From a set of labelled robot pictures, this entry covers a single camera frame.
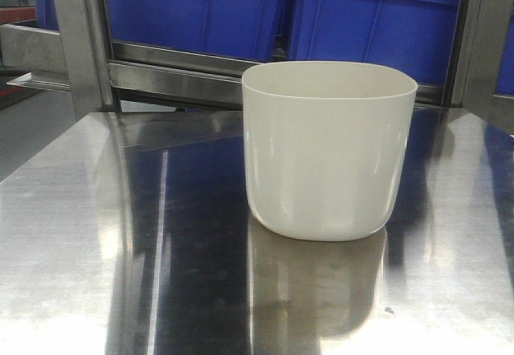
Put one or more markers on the white plastic bin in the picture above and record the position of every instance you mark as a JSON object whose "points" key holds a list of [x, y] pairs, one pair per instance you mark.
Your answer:
{"points": [[324, 146]]}

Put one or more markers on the blue crate left on shelf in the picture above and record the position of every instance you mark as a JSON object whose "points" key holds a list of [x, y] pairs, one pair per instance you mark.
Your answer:
{"points": [[241, 29]]}

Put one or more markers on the blue crate on shelf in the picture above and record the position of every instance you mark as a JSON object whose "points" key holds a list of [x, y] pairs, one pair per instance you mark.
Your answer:
{"points": [[241, 29], [413, 36]]}

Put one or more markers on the blue crate right on shelf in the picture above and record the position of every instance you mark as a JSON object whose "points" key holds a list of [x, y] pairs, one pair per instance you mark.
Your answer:
{"points": [[413, 36]]}

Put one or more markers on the blue crate far left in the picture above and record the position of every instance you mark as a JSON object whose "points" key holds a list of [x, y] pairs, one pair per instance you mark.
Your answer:
{"points": [[45, 14]]}

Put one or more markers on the blue crate far right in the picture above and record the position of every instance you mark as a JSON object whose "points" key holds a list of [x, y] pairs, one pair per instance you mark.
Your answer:
{"points": [[505, 78]]}

